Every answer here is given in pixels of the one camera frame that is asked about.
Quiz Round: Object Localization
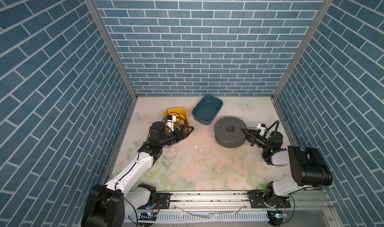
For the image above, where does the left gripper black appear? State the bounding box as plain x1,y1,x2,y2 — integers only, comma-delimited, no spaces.
158,125,193,149

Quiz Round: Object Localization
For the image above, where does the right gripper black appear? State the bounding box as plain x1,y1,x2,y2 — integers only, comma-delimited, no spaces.
241,128,271,153

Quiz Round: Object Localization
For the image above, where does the grey cable spool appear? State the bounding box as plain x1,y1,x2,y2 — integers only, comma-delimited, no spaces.
214,117,247,149

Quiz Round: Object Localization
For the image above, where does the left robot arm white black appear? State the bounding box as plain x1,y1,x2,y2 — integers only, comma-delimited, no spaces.
81,121,194,227

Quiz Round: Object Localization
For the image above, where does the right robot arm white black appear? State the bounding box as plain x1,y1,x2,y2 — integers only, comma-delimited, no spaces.
241,129,333,209

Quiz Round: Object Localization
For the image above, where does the yellow plastic bin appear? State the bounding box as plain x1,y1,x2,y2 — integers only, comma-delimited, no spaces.
163,107,189,130

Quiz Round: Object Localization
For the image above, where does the teal plastic bin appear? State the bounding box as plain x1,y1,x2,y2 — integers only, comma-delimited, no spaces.
192,95,224,125

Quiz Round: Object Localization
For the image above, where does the right green circuit board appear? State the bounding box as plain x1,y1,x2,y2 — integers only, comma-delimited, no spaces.
270,211,288,219

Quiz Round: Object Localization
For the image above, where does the green circuit board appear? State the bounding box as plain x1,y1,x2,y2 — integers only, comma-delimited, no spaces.
270,211,288,219
138,213,158,222

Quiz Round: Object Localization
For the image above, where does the left green circuit board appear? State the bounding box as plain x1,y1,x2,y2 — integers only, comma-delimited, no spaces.
138,213,158,222

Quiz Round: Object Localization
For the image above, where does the black cable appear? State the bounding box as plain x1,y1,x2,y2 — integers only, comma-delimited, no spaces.
164,108,190,130

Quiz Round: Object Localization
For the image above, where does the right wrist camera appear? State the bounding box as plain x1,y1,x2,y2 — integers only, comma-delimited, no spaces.
257,123,268,136

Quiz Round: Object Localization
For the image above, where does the white slotted cable duct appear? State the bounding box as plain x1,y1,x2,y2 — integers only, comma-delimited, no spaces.
137,211,270,224

